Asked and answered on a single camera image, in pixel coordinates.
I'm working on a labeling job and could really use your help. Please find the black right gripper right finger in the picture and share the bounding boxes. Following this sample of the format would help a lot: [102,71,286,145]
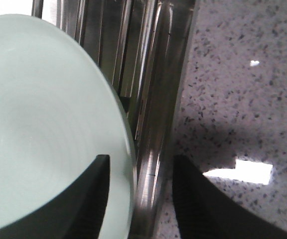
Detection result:
[172,155,287,239]

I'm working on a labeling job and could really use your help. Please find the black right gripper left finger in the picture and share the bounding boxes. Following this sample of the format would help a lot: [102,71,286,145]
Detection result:
[0,154,110,239]

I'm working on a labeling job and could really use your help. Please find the light green round plate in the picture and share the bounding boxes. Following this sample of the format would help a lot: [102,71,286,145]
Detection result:
[0,14,137,239]

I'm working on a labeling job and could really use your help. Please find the grey blue dish rack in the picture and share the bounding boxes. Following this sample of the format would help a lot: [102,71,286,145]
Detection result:
[0,0,157,141]

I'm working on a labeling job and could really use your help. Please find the stainless steel sink basin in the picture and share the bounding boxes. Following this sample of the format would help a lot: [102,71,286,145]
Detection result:
[54,0,196,239]

